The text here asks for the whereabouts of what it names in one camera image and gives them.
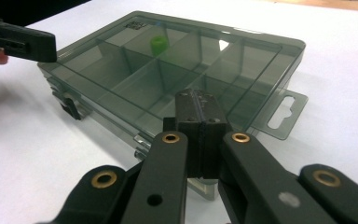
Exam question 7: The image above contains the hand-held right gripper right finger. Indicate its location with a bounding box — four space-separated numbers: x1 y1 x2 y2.
200 91 234 181

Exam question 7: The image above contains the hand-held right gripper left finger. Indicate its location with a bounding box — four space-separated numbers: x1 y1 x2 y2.
162 88 204 180

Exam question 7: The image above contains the smoky clear plastic organizer box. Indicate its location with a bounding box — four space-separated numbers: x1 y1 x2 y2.
36 10 310 201

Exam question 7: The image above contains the small green plastic cylinder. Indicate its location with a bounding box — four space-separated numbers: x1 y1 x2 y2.
149 35 170 57

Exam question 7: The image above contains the wooden table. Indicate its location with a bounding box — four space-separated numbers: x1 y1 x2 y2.
260 0 358 13

